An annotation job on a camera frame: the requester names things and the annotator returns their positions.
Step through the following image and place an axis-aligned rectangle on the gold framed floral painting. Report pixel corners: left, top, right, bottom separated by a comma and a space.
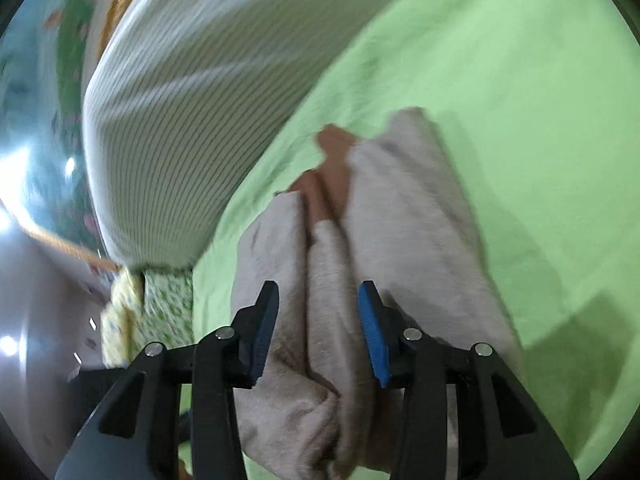
0, 0, 161, 271

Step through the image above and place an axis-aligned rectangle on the beige knit sweater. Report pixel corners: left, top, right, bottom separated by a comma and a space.
230, 106, 526, 480

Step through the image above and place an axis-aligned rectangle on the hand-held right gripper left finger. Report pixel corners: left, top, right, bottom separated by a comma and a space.
54, 280, 280, 480

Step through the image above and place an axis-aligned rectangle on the yellow printed blanket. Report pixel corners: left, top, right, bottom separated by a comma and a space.
100, 267, 147, 370

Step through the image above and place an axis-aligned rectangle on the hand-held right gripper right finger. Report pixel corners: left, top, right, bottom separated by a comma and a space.
358, 280, 581, 480

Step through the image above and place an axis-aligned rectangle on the light green bed sheet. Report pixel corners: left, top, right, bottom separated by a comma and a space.
190, 0, 640, 480

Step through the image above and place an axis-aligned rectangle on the large striped white pillow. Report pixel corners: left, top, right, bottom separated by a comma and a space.
81, 0, 441, 272

